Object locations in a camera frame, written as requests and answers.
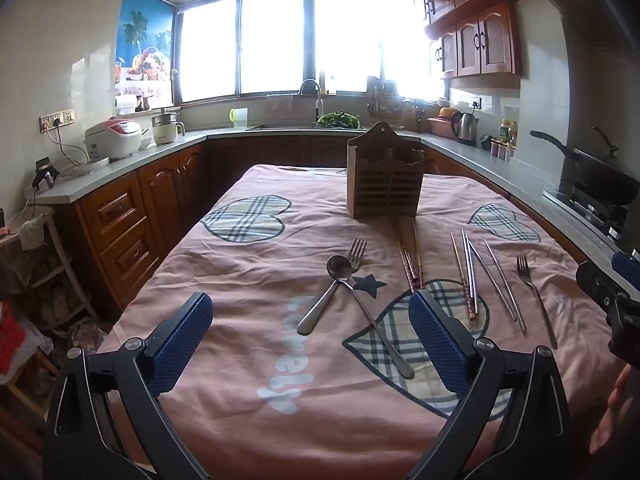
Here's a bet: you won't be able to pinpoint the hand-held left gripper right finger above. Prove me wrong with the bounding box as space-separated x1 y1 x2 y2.
407 289 573 480

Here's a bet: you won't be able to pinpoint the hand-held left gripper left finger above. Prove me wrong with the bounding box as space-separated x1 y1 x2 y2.
44 291 215 480

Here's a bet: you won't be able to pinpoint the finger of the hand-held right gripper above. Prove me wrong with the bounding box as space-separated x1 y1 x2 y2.
575 260 632 320
611 251 640 289

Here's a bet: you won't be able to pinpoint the patterned chopsticks pair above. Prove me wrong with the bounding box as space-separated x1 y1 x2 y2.
449 231 476 322

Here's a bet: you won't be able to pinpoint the wooden utensil holder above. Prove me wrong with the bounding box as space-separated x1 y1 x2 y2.
346 121 426 220

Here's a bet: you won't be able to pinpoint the person's right hand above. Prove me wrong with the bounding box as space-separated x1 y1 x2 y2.
589 362 640 457

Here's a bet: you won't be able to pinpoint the metal fork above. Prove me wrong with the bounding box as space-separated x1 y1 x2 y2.
345 238 416 380
516 254 558 350

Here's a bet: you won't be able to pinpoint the gas stove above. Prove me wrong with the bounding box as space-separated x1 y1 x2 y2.
542 185 631 246

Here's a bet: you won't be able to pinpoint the metal chopstick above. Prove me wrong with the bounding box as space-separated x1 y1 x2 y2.
466 239 519 323
482 237 528 336
463 232 482 317
460 228 477 313

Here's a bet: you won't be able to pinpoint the black wok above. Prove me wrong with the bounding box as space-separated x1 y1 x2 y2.
530 125 640 206

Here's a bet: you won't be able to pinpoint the pink plaid-heart tablecloth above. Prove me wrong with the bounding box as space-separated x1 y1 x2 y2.
95 162 626 480

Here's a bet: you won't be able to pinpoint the metal spoon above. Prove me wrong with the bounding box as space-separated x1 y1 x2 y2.
297 255 355 336

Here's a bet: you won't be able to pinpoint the wooden base cabinets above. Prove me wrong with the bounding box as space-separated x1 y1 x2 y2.
54 136 618 313

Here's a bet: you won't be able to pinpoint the wooden storage rack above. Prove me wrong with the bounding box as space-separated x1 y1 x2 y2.
0 205 101 411

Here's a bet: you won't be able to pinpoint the red plastic basket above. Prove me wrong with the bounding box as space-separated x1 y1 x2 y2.
0 300 24 376

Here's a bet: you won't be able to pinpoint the white rag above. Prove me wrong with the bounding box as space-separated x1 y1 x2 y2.
20 212 49 252

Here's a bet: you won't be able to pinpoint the grey kitchen countertop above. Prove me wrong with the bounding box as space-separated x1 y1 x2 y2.
30 122 640 271

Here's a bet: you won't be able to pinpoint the white plate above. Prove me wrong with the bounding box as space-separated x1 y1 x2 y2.
75 156 111 174

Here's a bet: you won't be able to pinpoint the steel electric kettle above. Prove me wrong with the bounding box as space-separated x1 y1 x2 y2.
451 110 481 147

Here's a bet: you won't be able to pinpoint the white electric pot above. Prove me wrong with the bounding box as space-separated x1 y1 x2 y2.
151 108 187 147

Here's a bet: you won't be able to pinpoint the white and red rice cooker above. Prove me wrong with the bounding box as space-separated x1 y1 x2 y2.
84 117 143 162

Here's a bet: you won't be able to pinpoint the pink plastic basin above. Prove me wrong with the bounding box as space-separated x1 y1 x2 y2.
427 116 458 138

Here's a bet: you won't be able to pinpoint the small black device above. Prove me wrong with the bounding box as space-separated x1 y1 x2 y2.
32 157 61 191

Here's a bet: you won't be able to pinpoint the green leafy vegetables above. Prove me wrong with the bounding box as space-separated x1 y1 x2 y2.
315 111 361 130

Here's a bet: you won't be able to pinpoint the metal dish rack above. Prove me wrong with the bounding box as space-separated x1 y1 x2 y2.
366 76 406 128

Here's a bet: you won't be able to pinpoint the curved metal faucet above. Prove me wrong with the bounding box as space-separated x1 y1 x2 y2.
298 79 325 122

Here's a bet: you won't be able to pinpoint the large kitchen window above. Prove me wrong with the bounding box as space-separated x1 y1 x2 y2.
172 0 446 106

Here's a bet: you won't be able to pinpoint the white power cable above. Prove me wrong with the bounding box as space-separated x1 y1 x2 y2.
46 126 83 167

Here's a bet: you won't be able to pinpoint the wall outlet strip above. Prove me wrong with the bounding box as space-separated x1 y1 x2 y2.
40 109 76 133

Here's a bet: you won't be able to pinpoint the wooden wall cabinets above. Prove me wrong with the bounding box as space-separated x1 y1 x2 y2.
402 0 536 78

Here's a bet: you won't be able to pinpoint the beach and fruit wall poster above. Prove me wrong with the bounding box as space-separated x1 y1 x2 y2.
114 0 176 111

